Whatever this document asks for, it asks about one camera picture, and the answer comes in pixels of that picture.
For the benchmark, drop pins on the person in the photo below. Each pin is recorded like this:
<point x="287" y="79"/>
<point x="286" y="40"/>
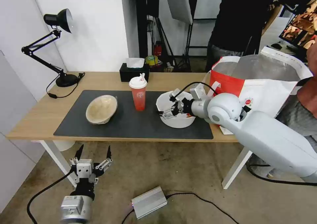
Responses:
<point x="235" y="16"/>
<point x="292" y="120"/>

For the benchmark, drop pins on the white softbox panel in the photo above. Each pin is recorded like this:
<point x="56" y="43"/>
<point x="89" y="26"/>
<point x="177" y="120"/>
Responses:
<point x="179" y="3"/>

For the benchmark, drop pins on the black tissue box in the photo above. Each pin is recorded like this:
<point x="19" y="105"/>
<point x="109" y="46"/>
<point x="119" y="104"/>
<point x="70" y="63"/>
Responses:
<point x="133" y="73"/>

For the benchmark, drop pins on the red and white takeout bag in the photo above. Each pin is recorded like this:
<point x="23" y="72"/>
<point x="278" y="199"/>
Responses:
<point x="260" y="90"/>

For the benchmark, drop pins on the white plastic bowl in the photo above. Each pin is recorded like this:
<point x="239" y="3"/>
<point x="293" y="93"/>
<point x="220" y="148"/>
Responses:
<point x="177" y="123"/>

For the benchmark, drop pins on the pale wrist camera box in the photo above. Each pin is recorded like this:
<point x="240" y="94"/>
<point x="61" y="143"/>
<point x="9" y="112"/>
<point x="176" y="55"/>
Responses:
<point x="174" y="93"/>
<point x="85" y="169"/>

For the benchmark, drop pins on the black tripod stand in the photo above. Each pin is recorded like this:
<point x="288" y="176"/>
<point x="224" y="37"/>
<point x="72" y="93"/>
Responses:
<point x="171" y="45"/>

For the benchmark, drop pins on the wooden table with white legs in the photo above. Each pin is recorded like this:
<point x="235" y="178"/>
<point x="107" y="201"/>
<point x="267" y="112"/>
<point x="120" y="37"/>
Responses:
<point x="37" y="115"/>

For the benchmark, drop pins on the red canister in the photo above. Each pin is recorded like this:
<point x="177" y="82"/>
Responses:
<point x="158" y="49"/>

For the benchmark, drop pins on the red cup with white lid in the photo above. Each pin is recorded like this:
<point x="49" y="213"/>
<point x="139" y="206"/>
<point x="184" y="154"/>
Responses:
<point x="139" y="96"/>

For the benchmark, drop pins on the silver power supply box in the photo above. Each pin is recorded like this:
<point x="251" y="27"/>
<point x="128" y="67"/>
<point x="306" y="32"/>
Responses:
<point x="149" y="201"/>

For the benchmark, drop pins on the black desk lamp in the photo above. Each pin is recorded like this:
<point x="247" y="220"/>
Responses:
<point x="63" y="17"/>

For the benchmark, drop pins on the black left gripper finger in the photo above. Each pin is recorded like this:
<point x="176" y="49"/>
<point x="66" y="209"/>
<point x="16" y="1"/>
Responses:
<point x="77" y="157"/>
<point x="106" y="162"/>

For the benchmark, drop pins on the person's forearm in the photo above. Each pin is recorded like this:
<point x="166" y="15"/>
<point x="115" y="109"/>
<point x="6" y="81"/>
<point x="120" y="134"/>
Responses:
<point x="308" y="90"/>

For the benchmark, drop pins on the black desk mat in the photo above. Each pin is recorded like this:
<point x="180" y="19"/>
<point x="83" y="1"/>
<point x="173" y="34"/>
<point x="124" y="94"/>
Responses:
<point x="128" y="126"/>

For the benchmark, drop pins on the green and yellow tape roll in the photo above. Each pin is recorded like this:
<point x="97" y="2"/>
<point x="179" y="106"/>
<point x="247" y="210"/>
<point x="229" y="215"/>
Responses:
<point x="151" y="60"/>

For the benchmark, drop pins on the white round bin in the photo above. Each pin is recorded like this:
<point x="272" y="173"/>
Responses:
<point x="64" y="145"/>

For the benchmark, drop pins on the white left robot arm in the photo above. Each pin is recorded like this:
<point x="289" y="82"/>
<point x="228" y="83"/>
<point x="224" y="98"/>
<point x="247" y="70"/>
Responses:
<point x="74" y="209"/>

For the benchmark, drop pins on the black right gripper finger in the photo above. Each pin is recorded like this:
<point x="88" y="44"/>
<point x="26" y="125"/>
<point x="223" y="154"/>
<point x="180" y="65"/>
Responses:
<point x="177" y="104"/>
<point x="168" y="114"/>

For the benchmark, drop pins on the black computer mouse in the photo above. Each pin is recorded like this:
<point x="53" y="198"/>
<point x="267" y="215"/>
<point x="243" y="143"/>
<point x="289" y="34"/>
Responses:
<point x="276" y="46"/>

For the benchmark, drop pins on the beige paper bowl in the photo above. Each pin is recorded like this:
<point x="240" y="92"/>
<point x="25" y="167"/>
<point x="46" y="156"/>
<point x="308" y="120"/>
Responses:
<point x="100" y="109"/>

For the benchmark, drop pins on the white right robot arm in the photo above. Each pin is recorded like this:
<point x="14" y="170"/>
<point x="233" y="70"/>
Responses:
<point x="267" y="137"/>

